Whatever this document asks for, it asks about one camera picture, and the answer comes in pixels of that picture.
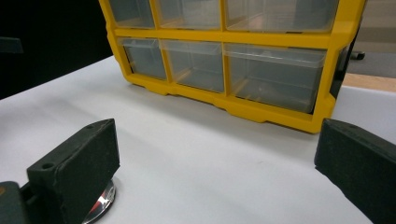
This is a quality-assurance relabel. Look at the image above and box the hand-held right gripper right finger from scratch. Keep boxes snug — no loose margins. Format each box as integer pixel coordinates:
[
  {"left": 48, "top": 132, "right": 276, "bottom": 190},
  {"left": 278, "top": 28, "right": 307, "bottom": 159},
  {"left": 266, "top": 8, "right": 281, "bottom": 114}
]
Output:
[{"left": 314, "top": 118, "right": 396, "bottom": 224}]

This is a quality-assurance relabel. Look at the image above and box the yellow drawer organizer cabinet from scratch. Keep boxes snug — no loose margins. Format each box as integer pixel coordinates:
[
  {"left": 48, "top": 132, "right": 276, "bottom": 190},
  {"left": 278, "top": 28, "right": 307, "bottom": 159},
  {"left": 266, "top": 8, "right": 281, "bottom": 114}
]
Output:
[{"left": 98, "top": 0, "right": 367, "bottom": 134}]

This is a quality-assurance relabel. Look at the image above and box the shiny round metal object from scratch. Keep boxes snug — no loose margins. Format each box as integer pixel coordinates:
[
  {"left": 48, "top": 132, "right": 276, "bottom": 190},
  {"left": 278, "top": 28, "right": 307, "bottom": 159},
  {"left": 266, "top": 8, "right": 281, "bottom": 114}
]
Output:
[{"left": 81, "top": 179, "right": 117, "bottom": 224}]

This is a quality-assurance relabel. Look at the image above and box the clear plastic drawer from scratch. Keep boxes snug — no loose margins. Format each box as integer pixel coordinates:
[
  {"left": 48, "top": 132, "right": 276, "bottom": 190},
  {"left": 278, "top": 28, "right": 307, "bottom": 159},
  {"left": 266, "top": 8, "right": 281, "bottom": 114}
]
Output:
[
  {"left": 159, "top": 39, "right": 225, "bottom": 93},
  {"left": 117, "top": 36, "right": 167, "bottom": 80},
  {"left": 223, "top": 42, "right": 327, "bottom": 114}
]

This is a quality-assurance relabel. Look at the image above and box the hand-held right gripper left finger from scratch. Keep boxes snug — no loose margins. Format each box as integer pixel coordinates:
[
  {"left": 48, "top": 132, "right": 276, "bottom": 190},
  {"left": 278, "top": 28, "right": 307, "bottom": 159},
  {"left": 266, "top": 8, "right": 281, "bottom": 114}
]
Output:
[{"left": 26, "top": 118, "right": 120, "bottom": 224}]

